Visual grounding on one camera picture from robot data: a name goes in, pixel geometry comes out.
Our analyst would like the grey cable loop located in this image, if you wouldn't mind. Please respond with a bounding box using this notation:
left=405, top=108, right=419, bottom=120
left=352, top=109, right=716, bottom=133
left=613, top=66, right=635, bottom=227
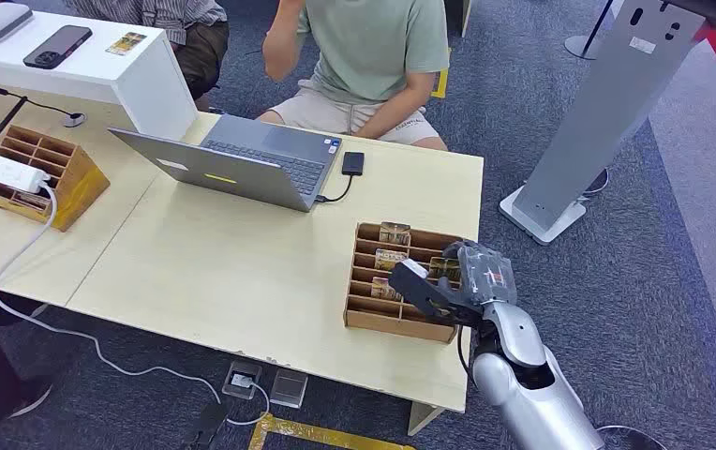
left=593, top=425, right=668, bottom=450

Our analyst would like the black smartphone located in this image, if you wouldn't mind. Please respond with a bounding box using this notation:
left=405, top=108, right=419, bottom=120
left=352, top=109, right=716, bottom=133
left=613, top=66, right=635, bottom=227
left=22, top=24, right=94, bottom=70

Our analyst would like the brown card hotel print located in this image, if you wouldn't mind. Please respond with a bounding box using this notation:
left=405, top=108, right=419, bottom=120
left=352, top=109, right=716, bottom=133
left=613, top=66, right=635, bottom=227
left=374, top=248, right=410, bottom=272

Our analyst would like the black pole round base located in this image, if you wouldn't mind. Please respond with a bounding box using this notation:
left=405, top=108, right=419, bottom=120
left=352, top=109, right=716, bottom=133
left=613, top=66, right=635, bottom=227
left=563, top=0, right=615, bottom=62

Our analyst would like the black cable with puck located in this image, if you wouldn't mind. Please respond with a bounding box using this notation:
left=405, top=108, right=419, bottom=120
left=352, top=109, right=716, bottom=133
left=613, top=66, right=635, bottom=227
left=0, top=37, right=88, bottom=129

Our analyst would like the grey open laptop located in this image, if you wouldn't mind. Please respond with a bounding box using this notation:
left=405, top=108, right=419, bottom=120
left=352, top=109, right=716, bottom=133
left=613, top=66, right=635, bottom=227
left=108, top=113, right=342, bottom=214

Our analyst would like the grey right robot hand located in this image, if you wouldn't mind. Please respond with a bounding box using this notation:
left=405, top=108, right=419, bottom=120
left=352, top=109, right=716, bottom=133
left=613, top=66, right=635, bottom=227
left=441, top=239, right=519, bottom=308

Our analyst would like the yellow floor tape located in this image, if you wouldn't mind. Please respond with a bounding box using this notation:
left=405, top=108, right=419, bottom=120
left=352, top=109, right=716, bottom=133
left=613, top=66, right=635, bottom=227
left=246, top=413, right=416, bottom=450

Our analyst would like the brown patterned card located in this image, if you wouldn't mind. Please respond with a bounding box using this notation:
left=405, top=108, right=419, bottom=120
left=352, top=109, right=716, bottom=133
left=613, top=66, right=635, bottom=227
left=428, top=257, right=462, bottom=284
left=105, top=31, right=148, bottom=57
left=370, top=277, right=405, bottom=303
left=379, top=222, right=412, bottom=248

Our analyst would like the black drive cable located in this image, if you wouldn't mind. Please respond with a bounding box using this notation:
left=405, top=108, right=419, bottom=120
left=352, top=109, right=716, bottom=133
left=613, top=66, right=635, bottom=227
left=315, top=174, right=356, bottom=205

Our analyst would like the white desk riser shelf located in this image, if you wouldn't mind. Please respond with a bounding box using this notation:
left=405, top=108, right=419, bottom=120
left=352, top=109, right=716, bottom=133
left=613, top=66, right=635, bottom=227
left=0, top=5, right=201, bottom=142

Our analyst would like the white power cable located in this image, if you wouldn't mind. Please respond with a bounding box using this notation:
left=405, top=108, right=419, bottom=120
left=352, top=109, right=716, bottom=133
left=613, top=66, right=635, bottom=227
left=0, top=183, right=271, bottom=428

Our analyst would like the floor socket box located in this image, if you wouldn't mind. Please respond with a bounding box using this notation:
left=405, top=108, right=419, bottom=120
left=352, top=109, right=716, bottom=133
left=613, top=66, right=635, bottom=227
left=221, top=360, right=263, bottom=401

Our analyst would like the black external drive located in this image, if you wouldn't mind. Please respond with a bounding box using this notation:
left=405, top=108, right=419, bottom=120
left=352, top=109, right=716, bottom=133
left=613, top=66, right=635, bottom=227
left=340, top=151, right=366, bottom=177

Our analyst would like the floor socket lid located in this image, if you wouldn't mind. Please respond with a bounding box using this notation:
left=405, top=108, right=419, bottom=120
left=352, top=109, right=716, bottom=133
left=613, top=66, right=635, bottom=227
left=269, top=367, right=309, bottom=410

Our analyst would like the grey kiosk stand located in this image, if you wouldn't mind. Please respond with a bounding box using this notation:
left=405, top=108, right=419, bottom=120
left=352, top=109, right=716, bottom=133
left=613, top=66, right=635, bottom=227
left=498, top=0, right=708, bottom=248

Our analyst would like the wooden card organizer box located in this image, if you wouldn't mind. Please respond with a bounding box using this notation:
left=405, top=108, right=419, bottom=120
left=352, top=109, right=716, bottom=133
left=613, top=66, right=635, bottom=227
left=0, top=125, right=112, bottom=233
left=343, top=222, right=466, bottom=345

